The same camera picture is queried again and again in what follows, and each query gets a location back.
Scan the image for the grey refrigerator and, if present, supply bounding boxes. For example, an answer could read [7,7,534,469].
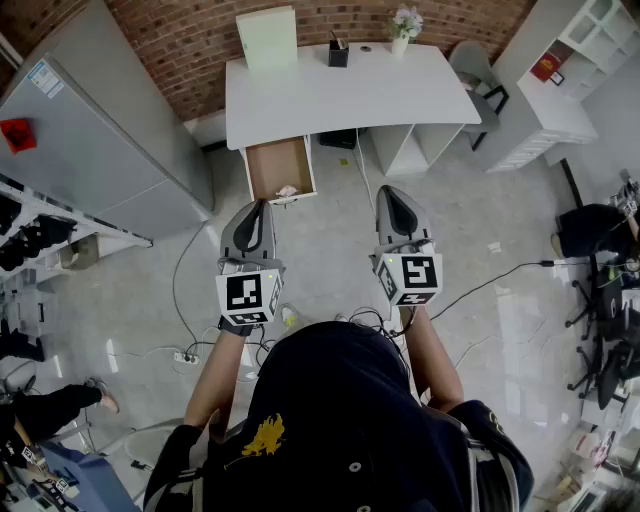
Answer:
[0,0,217,242]

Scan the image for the white open desk cabinet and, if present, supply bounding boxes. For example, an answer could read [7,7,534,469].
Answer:
[369,122,467,178]

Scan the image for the person's right forearm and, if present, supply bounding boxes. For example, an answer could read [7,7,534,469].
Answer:
[398,304,467,410]

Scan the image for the person's dark shirt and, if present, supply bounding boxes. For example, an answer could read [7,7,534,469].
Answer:
[142,320,537,512]

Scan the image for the white vase with flowers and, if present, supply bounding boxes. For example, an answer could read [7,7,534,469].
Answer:
[388,3,425,56]

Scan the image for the blue sticker label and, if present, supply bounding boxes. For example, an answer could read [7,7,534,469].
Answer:
[26,59,67,99]

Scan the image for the white shoe rack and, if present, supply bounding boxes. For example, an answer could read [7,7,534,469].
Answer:
[0,173,154,284]

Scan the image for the white shelf cabinet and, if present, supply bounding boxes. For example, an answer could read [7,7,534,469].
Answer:
[486,0,640,174]

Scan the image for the wooden drawer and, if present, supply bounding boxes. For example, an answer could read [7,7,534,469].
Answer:
[243,134,319,204]

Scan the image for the person's left forearm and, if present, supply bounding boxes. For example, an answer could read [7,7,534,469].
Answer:
[184,327,247,432]

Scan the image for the red paper sheet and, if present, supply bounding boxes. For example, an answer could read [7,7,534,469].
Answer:
[0,117,38,155]

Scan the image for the white desk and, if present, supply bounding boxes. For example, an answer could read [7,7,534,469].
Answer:
[224,41,483,151]

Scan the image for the red framed certificate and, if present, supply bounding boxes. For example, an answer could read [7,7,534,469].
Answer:
[529,51,565,85]

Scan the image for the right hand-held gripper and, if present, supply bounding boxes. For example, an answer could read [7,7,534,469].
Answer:
[369,184,445,309]

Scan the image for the black box under desk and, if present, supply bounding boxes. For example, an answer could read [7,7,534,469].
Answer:
[319,128,359,150]

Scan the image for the black floor cable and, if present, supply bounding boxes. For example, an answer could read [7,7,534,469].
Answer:
[428,259,557,322]

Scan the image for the black office chair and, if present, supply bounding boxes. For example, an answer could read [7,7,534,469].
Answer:
[565,253,640,412]

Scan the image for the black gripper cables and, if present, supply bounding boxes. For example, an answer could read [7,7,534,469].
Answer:
[344,305,417,342]

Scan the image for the grey armchair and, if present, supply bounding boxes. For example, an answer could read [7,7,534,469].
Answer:
[447,40,510,152]

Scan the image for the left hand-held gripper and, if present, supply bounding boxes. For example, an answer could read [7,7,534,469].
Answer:
[215,198,287,336]

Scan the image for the pale green flat box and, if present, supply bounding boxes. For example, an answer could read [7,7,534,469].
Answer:
[235,5,300,72]

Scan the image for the white cable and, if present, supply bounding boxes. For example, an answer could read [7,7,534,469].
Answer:
[355,128,377,214]

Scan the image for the grey cable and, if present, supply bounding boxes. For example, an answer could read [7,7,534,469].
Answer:
[171,219,209,354]

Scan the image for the black pen holder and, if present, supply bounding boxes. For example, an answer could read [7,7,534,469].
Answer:
[327,30,350,68]

